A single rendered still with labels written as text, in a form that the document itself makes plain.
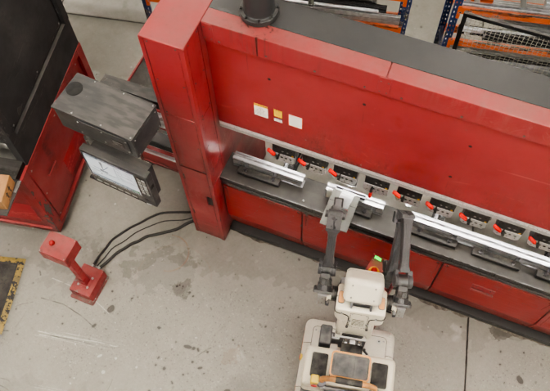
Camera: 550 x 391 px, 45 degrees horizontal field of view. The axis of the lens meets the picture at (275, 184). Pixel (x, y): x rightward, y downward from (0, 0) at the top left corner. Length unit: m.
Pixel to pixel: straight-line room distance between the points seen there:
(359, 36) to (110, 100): 1.33
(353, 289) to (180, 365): 1.77
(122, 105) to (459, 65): 1.70
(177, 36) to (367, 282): 1.61
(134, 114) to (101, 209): 2.11
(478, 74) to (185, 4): 1.46
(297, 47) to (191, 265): 2.44
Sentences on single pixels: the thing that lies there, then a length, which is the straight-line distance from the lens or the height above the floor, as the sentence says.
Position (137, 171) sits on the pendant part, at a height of 1.60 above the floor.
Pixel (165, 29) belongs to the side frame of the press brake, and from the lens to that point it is 3.37.
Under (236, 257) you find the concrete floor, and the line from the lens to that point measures 5.17.
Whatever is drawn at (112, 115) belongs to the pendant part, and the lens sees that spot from 3.55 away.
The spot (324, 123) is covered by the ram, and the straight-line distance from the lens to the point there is 3.65.
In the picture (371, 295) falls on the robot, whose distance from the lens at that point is 3.66.
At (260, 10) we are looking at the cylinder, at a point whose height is 2.40.
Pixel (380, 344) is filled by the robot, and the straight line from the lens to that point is 4.69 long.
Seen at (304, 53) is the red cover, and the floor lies 2.29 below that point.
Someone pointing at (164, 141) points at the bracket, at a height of 1.21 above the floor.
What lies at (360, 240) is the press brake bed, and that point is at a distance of 4.51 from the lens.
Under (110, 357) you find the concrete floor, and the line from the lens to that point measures 5.08.
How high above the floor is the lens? 4.78
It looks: 62 degrees down
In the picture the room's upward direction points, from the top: 2 degrees counter-clockwise
